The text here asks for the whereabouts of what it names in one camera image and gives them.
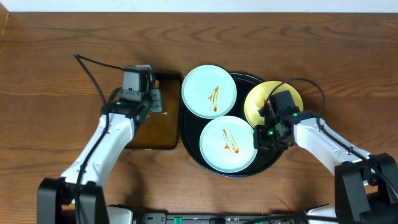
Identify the black rectangular water tray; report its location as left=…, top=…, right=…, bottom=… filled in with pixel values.
left=126, top=72, right=182, bottom=150

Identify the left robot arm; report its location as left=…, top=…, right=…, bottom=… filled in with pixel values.
left=37, top=88, right=162, bottom=223

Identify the green and orange sponge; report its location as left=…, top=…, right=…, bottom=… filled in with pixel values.
left=154, top=80, right=160, bottom=89

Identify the light blue plate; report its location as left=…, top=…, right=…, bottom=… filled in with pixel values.
left=182, top=65, right=237, bottom=119
left=199, top=116, right=257, bottom=173

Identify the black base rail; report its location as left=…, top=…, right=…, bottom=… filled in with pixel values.
left=136, top=212, right=312, bottom=224

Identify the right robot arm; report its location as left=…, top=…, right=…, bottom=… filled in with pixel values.
left=254, top=106, right=397, bottom=223

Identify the yellow plate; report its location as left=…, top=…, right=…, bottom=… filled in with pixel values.
left=244, top=81, right=303, bottom=128

